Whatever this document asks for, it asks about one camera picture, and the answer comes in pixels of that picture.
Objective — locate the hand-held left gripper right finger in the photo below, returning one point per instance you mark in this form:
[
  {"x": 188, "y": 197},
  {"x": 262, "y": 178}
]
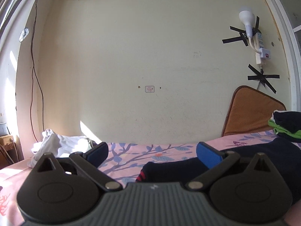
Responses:
[{"x": 207, "y": 154}]

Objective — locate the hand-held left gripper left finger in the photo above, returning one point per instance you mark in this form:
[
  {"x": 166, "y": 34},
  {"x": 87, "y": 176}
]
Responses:
[{"x": 97, "y": 154}]

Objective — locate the dark garment with red zigzag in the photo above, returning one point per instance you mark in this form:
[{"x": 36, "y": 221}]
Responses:
[{"x": 270, "y": 150}]

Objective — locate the pink floral bedsheet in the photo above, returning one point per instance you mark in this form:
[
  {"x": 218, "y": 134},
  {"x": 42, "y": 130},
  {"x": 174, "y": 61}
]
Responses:
[{"x": 131, "y": 155}]

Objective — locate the white crumpled cloth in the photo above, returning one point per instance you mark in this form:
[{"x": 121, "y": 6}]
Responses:
[{"x": 58, "y": 143}]

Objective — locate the brown cushion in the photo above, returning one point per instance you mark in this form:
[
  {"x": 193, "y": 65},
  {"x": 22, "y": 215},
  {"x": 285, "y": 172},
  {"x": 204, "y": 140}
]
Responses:
[{"x": 249, "y": 113}]

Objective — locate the folded dark garment green trim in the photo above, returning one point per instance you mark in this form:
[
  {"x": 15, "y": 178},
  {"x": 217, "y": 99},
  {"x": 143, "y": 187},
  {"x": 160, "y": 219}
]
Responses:
[{"x": 288, "y": 120}]

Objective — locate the white power strip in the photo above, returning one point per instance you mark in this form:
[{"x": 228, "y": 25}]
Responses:
[{"x": 259, "y": 40}]

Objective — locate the shiny disc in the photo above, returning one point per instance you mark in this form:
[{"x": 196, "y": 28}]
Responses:
[{"x": 24, "y": 34}]

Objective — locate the white light bulb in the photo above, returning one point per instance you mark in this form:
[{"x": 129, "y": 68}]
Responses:
[{"x": 246, "y": 18}]

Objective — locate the small wall sticker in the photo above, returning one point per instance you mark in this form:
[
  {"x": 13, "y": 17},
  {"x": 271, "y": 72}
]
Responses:
[{"x": 149, "y": 89}]

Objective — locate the white adapter with red switch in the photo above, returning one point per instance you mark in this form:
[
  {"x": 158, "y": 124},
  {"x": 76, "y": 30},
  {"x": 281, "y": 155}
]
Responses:
[{"x": 265, "y": 54}]

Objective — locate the white window frame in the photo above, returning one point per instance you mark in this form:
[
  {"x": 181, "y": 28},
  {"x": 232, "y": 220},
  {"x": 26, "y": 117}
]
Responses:
[{"x": 285, "y": 28}]

